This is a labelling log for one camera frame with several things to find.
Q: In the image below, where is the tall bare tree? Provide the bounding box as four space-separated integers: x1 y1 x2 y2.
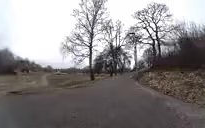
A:
59 0 110 82

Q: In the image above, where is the cluster of bare trees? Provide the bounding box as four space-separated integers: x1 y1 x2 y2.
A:
93 19 134 77

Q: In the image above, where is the grey asphalt path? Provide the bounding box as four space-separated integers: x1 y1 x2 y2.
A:
0 72 205 128

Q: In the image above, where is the broad bare tree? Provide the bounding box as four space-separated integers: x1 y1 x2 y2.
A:
131 2 175 68

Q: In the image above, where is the dry grass field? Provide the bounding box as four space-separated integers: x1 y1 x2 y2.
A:
0 71 112 98

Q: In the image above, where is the dry grass bank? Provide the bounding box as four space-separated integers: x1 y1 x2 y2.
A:
133 67 205 107

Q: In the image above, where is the dark hedge of bushes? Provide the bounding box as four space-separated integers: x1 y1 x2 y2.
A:
151 14 205 71

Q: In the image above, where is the dark wood of trees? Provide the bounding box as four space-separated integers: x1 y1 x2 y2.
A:
0 46 54 76

